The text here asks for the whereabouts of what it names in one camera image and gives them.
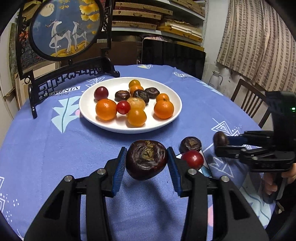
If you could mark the small red cherry tomato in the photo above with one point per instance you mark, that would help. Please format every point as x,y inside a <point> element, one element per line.
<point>123,107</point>

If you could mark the dark red plum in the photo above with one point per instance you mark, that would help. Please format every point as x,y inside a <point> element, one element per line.
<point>101,93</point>

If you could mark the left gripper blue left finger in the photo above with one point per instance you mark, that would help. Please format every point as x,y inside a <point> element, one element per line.
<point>119,170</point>

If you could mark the pale peeled orange fruit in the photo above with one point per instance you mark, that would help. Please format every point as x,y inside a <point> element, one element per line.
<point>136,103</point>

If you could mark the striped beige curtain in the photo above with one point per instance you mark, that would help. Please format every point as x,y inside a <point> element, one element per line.
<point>258,45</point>

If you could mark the small yellow tomato far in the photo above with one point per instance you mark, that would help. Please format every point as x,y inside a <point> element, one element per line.
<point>133,82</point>

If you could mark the white oval plate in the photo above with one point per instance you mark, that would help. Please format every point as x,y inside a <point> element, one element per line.
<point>119,124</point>

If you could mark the orange tomato front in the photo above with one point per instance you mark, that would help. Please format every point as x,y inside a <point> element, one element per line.
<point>136,117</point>

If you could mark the wooden slatted chair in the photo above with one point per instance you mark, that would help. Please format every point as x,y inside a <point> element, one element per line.
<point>253,99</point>

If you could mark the large red tomato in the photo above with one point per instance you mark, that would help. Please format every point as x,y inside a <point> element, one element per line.
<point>193,158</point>

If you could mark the large orange mandarin right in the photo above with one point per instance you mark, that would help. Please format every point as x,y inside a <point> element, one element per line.
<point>163,109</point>

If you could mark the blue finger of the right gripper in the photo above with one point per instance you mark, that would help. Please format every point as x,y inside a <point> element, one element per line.
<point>232,152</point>
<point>237,140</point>

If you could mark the round deer embroidery screen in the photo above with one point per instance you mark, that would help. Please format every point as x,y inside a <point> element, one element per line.
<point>62,29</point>

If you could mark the dark chestnut on plate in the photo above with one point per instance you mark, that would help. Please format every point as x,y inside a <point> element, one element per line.
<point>122,95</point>

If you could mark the large dark water chestnut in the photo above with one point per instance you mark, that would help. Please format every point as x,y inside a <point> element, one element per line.
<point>146,159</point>

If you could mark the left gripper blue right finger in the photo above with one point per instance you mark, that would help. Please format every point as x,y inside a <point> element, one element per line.
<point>174,171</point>

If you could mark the small orange tomato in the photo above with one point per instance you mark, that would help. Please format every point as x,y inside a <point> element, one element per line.
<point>133,88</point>

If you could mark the black carved screen stand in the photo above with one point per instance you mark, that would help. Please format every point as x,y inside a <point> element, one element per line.
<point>94,61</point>

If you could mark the blue patterned tablecloth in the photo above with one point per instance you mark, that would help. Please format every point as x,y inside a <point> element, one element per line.
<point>38,153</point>

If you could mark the shelf with wooden boxes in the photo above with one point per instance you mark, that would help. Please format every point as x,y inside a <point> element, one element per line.
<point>180,22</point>

